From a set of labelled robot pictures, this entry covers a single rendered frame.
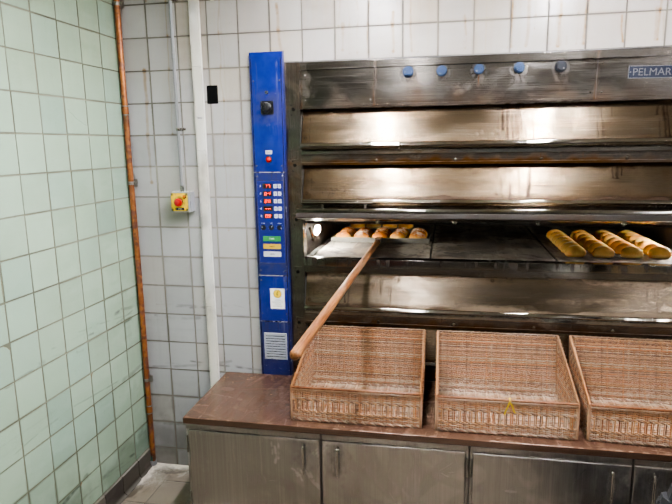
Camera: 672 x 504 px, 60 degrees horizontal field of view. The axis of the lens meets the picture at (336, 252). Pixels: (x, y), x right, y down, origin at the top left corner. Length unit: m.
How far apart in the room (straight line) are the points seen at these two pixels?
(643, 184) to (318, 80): 1.51
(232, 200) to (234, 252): 0.26
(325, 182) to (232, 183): 0.46
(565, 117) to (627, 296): 0.85
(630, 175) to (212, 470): 2.22
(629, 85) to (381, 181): 1.12
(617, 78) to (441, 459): 1.75
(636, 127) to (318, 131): 1.38
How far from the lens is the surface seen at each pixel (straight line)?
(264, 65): 2.82
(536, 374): 2.86
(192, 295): 3.09
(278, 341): 2.96
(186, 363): 3.22
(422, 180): 2.72
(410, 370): 2.83
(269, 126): 2.80
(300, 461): 2.59
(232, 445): 2.65
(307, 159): 2.79
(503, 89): 2.74
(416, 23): 2.76
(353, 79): 2.77
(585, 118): 2.78
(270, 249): 2.85
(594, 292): 2.88
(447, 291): 2.80
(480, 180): 2.72
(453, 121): 2.72
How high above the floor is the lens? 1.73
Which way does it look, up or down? 11 degrees down
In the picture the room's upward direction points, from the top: 1 degrees counter-clockwise
